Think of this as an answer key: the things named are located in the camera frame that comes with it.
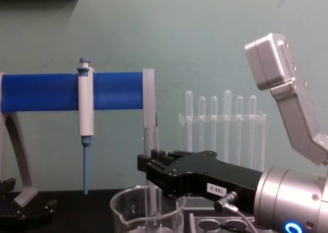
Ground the white and blue micropipette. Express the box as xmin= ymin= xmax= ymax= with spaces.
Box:
xmin=77 ymin=56 xmax=96 ymax=195

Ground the grey tube rack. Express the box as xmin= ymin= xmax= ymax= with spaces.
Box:
xmin=183 ymin=196 xmax=257 ymax=233

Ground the glass beaker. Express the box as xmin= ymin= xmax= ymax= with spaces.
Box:
xmin=110 ymin=183 xmax=188 ymax=233

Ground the clear acrylic pipette rack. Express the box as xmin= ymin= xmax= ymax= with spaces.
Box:
xmin=178 ymin=111 xmax=268 ymax=171

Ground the dark cable with silver plug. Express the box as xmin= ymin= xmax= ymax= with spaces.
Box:
xmin=213 ymin=190 xmax=260 ymax=233

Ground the black table cloth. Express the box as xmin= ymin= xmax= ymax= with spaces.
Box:
xmin=0 ymin=188 xmax=191 ymax=233

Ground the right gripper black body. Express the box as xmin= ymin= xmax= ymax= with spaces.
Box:
xmin=178 ymin=150 xmax=263 ymax=215

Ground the blue and grey pipette stand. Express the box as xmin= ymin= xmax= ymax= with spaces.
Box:
xmin=0 ymin=68 xmax=157 ymax=208

